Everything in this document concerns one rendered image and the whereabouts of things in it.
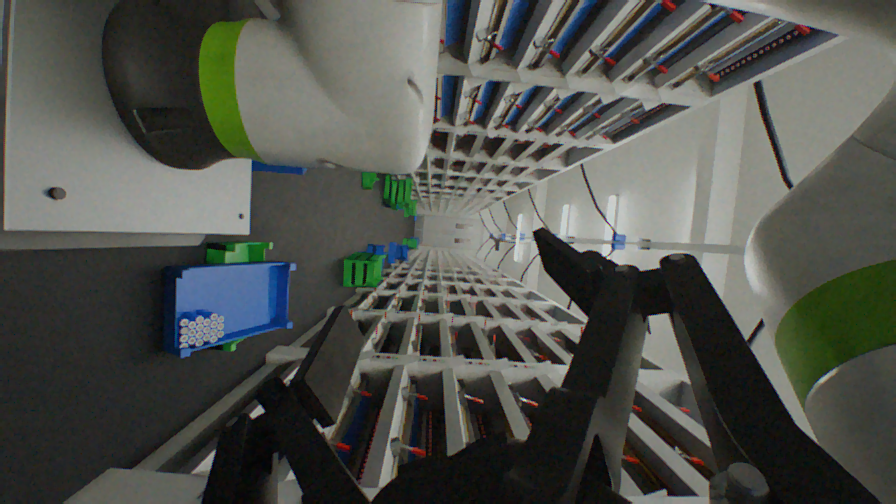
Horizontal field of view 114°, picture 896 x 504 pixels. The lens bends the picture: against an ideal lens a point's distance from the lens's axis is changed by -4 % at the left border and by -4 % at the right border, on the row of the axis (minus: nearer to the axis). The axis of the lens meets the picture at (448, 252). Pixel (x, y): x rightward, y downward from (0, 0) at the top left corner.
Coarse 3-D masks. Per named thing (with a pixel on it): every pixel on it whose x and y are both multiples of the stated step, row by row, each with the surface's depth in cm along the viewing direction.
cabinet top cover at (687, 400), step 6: (684, 384) 127; (690, 384) 125; (684, 390) 127; (690, 390) 124; (684, 396) 127; (690, 396) 124; (684, 402) 126; (690, 402) 123; (696, 402) 121; (678, 408) 129; (690, 408) 123; (696, 408) 120; (690, 414) 123; (696, 414) 120; (696, 420) 120; (702, 426) 117
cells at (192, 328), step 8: (184, 312) 74; (200, 312) 76; (208, 312) 75; (184, 320) 69; (192, 320) 72; (200, 320) 72; (208, 320) 74; (216, 320) 76; (184, 328) 69; (192, 328) 70; (200, 328) 72; (208, 328) 74; (216, 328) 76; (184, 336) 69; (192, 336) 71; (200, 336) 72; (208, 336) 74; (216, 336) 76; (184, 344) 69; (200, 344) 72
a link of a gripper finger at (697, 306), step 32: (672, 256) 11; (672, 288) 10; (704, 288) 10; (672, 320) 11; (704, 320) 9; (704, 352) 8; (736, 352) 7; (704, 384) 7; (736, 384) 7; (768, 384) 6; (704, 416) 8; (736, 416) 6; (768, 416) 6; (736, 448) 6; (768, 448) 5; (800, 448) 5; (768, 480) 5; (800, 480) 5; (832, 480) 5
